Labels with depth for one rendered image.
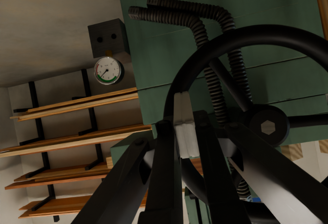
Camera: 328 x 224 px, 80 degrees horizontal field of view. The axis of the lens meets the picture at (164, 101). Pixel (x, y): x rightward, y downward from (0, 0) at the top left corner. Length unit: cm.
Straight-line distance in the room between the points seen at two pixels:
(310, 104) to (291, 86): 6
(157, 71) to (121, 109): 270
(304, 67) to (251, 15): 17
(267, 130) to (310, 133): 26
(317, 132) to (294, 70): 15
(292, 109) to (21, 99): 406
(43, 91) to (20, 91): 46
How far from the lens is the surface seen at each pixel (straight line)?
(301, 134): 55
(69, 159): 377
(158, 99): 48
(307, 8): 58
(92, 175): 298
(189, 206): 93
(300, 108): 54
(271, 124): 30
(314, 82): 55
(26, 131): 421
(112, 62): 45
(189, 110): 16
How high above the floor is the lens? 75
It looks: level
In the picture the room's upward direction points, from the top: 169 degrees clockwise
